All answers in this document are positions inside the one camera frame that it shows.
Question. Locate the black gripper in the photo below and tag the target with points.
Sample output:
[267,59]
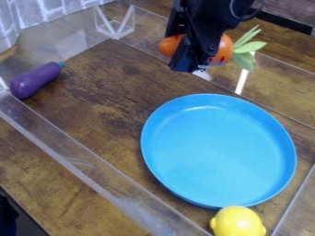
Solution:
[203,20]

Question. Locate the orange toy carrot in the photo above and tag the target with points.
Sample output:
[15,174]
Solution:
[239,51]

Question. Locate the blue round tray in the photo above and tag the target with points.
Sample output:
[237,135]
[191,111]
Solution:
[218,151]

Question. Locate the purple toy eggplant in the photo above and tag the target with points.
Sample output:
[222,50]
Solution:
[26,84]

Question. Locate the white grey curtain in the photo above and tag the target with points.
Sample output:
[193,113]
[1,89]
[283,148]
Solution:
[21,14]

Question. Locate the yellow toy lemon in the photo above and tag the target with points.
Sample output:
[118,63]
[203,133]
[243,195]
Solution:
[237,221]

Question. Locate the clear acrylic enclosure wall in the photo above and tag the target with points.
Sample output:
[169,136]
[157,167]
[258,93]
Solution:
[71,160]

